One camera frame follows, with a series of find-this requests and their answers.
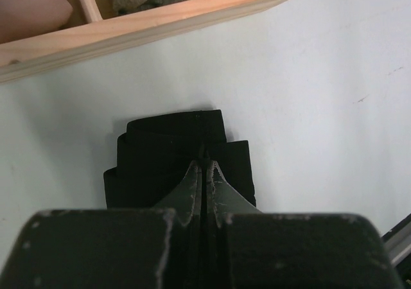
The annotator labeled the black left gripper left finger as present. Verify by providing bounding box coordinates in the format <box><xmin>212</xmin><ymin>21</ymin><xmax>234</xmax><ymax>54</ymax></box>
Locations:
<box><xmin>1</xmin><ymin>162</ymin><xmax>202</xmax><ymax>288</ymax></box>

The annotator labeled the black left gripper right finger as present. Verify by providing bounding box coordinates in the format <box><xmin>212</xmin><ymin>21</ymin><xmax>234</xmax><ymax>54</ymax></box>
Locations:
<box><xmin>205</xmin><ymin>161</ymin><xmax>403</xmax><ymax>288</ymax></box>

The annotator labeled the black garment pile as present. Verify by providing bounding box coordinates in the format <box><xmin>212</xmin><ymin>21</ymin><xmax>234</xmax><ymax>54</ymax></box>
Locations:
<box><xmin>103</xmin><ymin>110</ymin><xmax>256</xmax><ymax>208</ymax></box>

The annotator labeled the pink rolled underwear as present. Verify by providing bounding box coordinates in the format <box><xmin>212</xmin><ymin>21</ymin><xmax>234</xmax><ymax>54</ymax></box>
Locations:
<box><xmin>1</xmin><ymin>0</ymin><xmax>73</xmax><ymax>44</ymax></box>

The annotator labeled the wooden grid organizer tray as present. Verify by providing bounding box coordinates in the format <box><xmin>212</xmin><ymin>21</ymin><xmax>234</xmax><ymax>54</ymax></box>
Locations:
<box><xmin>1</xmin><ymin>0</ymin><xmax>287</xmax><ymax>83</ymax></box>

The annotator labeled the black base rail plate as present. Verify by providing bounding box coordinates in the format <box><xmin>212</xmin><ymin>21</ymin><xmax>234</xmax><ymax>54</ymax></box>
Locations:
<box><xmin>382</xmin><ymin>215</ymin><xmax>410</xmax><ymax>267</ymax></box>

